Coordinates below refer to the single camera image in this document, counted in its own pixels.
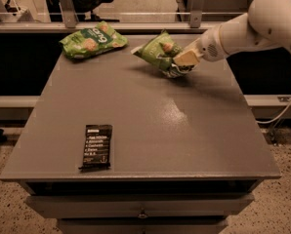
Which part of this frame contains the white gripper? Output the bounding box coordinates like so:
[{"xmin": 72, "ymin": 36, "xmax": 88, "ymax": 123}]
[{"xmin": 173, "ymin": 25, "xmax": 229, "ymax": 66}]

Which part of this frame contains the green jalapeno chip bag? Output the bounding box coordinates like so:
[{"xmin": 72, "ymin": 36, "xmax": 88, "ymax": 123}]
[{"xmin": 131, "ymin": 30, "xmax": 194, "ymax": 78}]

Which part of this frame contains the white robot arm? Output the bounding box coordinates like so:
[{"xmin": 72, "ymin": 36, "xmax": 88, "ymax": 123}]
[{"xmin": 173, "ymin": 0, "xmax": 291, "ymax": 66}]

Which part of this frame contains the green rice chip bag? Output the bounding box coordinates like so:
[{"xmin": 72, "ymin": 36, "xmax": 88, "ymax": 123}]
[{"xmin": 60, "ymin": 21, "xmax": 128, "ymax": 59}]

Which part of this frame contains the grey metal railing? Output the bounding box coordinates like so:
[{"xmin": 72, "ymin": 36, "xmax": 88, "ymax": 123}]
[{"xmin": 0, "ymin": 0, "xmax": 252, "ymax": 34}]

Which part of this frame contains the black protein bar wrapper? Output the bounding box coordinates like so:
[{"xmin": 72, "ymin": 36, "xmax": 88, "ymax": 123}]
[{"xmin": 79, "ymin": 125, "xmax": 112, "ymax": 172}]

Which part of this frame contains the grey top drawer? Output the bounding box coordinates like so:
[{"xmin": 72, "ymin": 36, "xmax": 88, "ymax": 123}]
[{"xmin": 25, "ymin": 194, "xmax": 254, "ymax": 219}]

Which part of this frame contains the grey drawer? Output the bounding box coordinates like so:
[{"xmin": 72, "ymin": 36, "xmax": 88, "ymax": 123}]
[
  {"xmin": 58, "ymin": 217, "xmax": 228, "ymax": 234},
  {"xmin": 25, "ymin": 194, "xmax": 254, "ymax": 219}
]

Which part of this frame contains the grey lower drawer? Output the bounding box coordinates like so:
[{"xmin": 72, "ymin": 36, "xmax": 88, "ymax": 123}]
[{"xmin": 58, "ymin": 217, "xmax": 228, "ymax": 234}]

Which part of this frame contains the white cable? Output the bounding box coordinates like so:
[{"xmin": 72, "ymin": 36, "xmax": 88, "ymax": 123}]
[{"xmin": 256, "ymin": 81, "xmax": 291, "ymax": 125}]

